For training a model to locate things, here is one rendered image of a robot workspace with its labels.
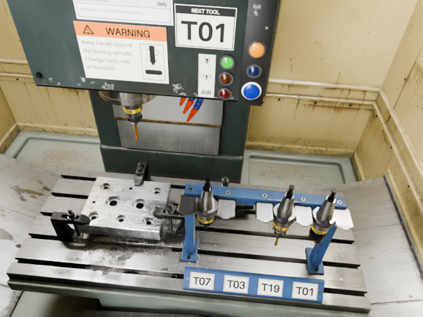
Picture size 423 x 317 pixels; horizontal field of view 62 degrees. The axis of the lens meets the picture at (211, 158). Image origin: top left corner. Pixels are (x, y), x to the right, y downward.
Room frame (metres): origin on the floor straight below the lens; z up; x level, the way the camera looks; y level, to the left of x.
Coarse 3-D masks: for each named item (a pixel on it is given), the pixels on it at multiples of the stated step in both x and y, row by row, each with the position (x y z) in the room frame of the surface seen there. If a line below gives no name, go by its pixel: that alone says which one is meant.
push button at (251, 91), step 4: (252, 84) 0.55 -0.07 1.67; (244, 88) 0.55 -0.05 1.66; (248, 88) 0.55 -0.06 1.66; (252, 88) 0.55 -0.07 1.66; (256, 88) 0.55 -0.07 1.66; (244, 92) 0.55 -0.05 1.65; (248, 92) 0.55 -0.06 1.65; (252, 92) 0.55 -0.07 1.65; (256, 92) 0.55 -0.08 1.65; (248, 96) 0.55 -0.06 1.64; (252, 96) 0.55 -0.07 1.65; (256, 96) 0.55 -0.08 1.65
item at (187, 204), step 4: (180, 196) 0.67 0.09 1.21; (184, 196) 0.67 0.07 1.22; (188, 196) 0.67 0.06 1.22; (192, 196) 0.67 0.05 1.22; (196, 196) 0.67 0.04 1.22; (180, 200) 0.66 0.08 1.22; (184, 200) 0.66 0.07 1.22; (188, 200) 0.66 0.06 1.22; (192, 200) 0.66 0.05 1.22; (196, 200) 0.66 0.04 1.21; (180, 204) 0.64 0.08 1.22; (184, 204) 0.64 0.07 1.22; (188, 204) 0.64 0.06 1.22; (192, 204) 0.64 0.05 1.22; (180, 208) 0.63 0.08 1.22; (184, 208) 0.63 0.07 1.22; (188, 208) 0.63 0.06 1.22; (192, 208) 0.63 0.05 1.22; (180, 212) 0.62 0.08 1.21; (184, 212) 0.62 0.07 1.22; (188, 212) 0.62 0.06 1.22; (192, 212) 0.62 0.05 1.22
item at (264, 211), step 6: (258, 204) 0.66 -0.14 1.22; (264, 204) 0.66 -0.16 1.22; (270, 204) 0.66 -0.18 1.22; (258, 210) 0.63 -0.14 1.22; (264, 210) 0.64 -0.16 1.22; (270, 210) 0.64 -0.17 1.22; (258, 216) 0.61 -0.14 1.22; (264, 216) 0.61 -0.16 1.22; (270, 216) 0.61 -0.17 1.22; (264, 222) 0.60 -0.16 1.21
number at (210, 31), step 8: (200, 24) 0.56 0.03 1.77; (208, 24) 0.56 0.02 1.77; (216, 24) 0.56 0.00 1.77; (224, 24) 0.56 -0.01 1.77; (200, 32) 0.56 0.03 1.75; (208, 32) 0.56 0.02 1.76; (216, 32) 0.56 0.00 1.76; (224, 32) 0.56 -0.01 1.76; (200, 40) 0.56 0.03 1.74; (208, 40) 0.56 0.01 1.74; (216, 40) 0.56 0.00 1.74; (224, 40) 0.56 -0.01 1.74
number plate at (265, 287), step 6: (264, 282) 0.56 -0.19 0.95; (270, 282) 0.56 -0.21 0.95; (276, 282) 0.56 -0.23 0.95; (282, 282) 0.56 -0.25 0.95; (258, 288) 0.55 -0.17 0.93; (264, 288) 0.55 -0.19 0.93; (270, 288) 0.55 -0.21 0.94; (276, 288) 0.55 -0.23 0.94; (282, 288) 0.55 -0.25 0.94; (264, 294) 0.53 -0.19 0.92; (270, 294) 0.53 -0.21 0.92; (276, 294) 0.53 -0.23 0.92
